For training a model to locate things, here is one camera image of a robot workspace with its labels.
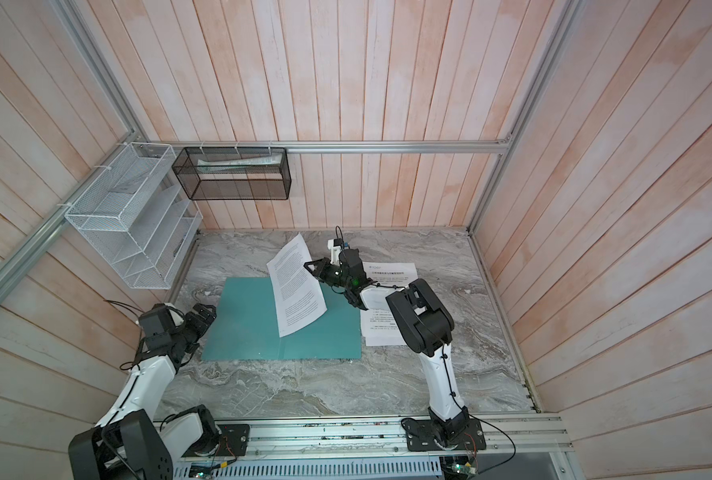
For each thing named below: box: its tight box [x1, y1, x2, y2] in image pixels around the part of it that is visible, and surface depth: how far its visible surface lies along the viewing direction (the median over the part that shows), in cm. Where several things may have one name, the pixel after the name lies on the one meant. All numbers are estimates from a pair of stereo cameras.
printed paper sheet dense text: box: [266, 233, 328, 338], surface depth 97 cm
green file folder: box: [202, 277, 362, 361], surface depth 92 cm
